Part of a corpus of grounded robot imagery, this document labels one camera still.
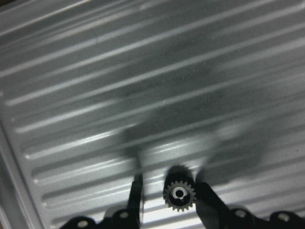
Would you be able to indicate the small black bearing gear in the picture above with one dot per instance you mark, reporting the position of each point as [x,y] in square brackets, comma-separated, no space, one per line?
[179,188]

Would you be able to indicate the silver metal tray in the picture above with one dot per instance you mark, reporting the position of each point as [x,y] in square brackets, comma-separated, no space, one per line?
[94,91]

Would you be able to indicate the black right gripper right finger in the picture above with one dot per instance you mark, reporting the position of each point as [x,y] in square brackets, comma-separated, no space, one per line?
[211,210]

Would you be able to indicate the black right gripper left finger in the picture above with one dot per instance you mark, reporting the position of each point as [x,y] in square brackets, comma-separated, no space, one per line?
[135,202]

